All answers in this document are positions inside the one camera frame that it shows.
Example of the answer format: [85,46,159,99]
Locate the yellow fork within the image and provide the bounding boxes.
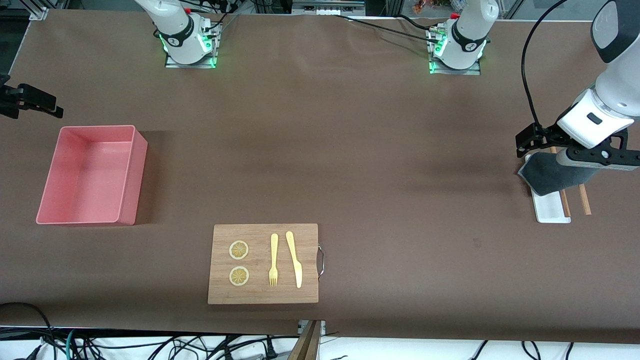
[268,233,279,288]

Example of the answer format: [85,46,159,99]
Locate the long black table cable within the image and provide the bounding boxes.
[334,14,441,45]

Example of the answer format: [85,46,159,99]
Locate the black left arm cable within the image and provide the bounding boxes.
[521,0,571,131]

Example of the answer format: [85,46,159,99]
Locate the grey cloth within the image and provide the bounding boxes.
[517,151,601,197]

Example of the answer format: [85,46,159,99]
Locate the grey power strip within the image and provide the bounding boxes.
[291,0,367,17]

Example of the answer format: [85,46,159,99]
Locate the short black table cable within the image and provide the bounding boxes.
[397,14,441,32]

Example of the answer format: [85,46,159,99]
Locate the metal table bracket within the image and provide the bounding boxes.
[297,320,327,337]

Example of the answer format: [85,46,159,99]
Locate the pink plastic bin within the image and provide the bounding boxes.
[36,125,149,227]

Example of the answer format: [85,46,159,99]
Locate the brown table cover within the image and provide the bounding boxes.
[0,9,640,346]

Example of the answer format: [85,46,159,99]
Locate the wooden cutting board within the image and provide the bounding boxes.
[207,223,326,305]

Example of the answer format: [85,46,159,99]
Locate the tangled black floor cables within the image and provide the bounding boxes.
[75,334,281,360]

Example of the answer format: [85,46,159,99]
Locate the wooden support beam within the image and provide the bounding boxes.
[287,320,323,360]

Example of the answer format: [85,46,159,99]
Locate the yellow knife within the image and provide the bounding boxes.
[285,231,303,289]

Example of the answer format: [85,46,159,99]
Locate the black base power cable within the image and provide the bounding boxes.
[202,11,240,38]

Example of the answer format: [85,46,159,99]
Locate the white rectangular tray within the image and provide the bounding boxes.
[524,154,572,224]

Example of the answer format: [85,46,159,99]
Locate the thick black floor cable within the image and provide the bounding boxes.
[0,302,57,360]

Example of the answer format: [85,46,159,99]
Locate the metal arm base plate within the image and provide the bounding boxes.
[165,20,219,70]
[428,25,482,76]

